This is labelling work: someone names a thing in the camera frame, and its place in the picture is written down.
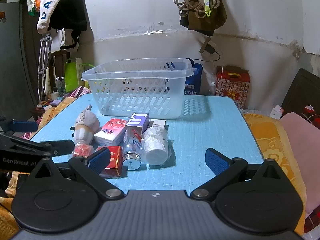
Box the dark wooden board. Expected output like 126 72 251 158
281 67 320 120

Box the coiled beige rope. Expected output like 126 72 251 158
174 0 220 19

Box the pink striped cloth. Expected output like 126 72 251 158
70 86 91 98

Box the magenta floral cloth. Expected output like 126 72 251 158
22 117 44 140

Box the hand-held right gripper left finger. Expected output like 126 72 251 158
30 147 123 201

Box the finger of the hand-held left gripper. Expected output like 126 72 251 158
0 132 75 157
0 116 39 133

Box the pink blanket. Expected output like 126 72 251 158
279 112 320 215

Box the blue shopping bag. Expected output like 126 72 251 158
184 59 203 95

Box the red patterned gift bag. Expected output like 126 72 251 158
215 66 250 110

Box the metal crutch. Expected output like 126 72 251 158
37 34 52 100

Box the white black hanging sweatshirt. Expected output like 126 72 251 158
37 0 88 50

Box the wooden chair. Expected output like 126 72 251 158
48 50 71 95

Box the clear plastic basket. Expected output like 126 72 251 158
81 58 194 120

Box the wrapped stack of paper cups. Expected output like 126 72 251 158
143 126 169 166

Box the brown wall socket board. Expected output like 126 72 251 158
199 36 212 53

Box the grey plush toy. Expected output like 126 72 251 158
70 105 100 145

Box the purple white box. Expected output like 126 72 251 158
126 113 150 133

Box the black cable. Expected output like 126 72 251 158
186 51 221 67

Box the red white tissue pack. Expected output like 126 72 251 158
94 118 128 147

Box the clear bottle with metal cap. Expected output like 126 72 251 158
122 126 145 172

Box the yellow patterned blanket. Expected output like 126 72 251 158
0 96 308 239

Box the green shopping bag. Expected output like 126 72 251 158
64 57 95 93

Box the grey door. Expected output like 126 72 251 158
0 0 38 120

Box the printed plastic bag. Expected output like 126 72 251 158
26 0 42 17

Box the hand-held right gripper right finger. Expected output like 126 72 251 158
190 148 288 202

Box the red snack packet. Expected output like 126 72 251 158
72 144 95 158

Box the small white red box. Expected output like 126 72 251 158
271 104 284 119

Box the brown hanging bag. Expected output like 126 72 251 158
179 0 227 36

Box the small white carton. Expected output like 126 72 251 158
149 119 167 130

